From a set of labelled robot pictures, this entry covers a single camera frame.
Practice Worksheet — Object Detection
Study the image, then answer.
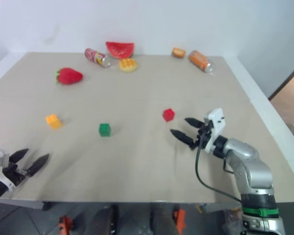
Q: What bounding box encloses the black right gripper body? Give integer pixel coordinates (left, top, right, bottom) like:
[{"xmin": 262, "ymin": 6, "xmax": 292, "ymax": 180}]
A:
[{"xmin": 195, "ymin": 120, "xmax": 214, "ymax": 150}]

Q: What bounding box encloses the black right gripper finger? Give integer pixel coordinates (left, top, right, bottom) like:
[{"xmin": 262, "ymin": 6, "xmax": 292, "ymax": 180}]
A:
[
  {"xmin": 170, "ymin": 129, "xmax": 196, "ymax": 150},
  {"xmin": 184, "ymin": 117, "xmax": 204, "ymax": 129}
]

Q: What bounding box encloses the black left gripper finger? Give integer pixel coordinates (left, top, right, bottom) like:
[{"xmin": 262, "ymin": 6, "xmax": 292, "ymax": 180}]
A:
[
  {"xmin": 9, "ymin": 148, "xmax": 30, "ymax": 164},
  {"xmin": 25, "ymin": 153, "xmax": 50, "ymax": 178}
]

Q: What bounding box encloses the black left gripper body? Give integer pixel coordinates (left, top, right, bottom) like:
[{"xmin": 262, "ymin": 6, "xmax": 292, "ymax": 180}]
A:
[{"xmin": 1, "ymin": 160, "xmax": 28, "ymax": 187}]

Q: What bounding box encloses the red cube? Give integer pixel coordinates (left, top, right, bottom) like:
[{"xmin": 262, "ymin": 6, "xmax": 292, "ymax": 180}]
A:
[{"xmin": 162, "ymin": 108, "xmax": 175, "ymax": 122}]

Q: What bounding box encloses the orange-yellow cube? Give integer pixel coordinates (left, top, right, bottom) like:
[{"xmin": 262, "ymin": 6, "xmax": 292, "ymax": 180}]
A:
[{"xmin": 45, "ymin": 114, "xmax": 63, "ymax": 131}]

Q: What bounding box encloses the beige table mat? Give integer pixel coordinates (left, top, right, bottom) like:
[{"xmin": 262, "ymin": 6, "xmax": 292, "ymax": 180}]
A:
[{"xmin": 0, "ymin": 51, "xmax": 280, "ymax": 204}]

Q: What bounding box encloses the orange drink can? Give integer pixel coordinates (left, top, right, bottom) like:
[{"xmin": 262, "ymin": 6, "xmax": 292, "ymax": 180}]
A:
[{"xmin": 189, "ymin": 50, "xmax": 215, "ymax": 73}]

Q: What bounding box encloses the orange black object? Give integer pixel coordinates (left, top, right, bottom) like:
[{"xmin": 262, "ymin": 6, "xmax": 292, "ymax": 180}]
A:
[
  {"xmin": 173, "ymin": 209, "xmax": 187, "ymax": 235},
  {"xmin": 58, "ymin": 215, "xmax": 74, "ymax": 235}
]

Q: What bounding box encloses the small orange toy bread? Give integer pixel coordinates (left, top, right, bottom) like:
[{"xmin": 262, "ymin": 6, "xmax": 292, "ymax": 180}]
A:
[{"xmin": 171, "ymin": 47, "xmax": 186, "ymax": 59}]

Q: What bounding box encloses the green cube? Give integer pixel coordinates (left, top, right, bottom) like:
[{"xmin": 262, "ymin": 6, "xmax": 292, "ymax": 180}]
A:
[{"xmin": 98, "ymin": 122, "xmax": 112, "ymax": 138}]

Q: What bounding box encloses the yellow toy waffle bread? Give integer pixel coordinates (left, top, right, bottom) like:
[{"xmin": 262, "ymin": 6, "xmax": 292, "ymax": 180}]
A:
[{"xmin": 119, "ymin": 58, "xmax": 139, "ymax": 73}]

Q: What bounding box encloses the red toy strawberry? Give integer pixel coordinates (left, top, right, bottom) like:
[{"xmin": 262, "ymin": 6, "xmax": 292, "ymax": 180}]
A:
[{"xmin": 55, "ymin": 67, "xmax": 84, "ymax": 86}]

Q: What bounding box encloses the toy watermelon slice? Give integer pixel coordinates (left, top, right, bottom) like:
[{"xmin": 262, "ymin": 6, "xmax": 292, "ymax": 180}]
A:
[{"xmin": 105, "ymin": 41, "xmax": 135, "ymax": 60}]

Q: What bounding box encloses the red drink can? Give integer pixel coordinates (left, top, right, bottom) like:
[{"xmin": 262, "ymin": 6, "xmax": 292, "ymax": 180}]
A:
[{"xmin": 84, "ymin": 48, "xmax": 113, "ymax": 68}]

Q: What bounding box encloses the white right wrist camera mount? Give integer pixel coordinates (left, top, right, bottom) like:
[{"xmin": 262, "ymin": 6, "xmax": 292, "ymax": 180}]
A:
[{"xmin": 203, "ymin": 108, "xmax": 226, "ymax": 151}]

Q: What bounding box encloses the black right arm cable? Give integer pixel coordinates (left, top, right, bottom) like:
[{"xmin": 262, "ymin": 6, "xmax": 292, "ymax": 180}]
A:
[{"xmin": 195, "ymin": 127, "xmax": 243, "ymax": 203}]

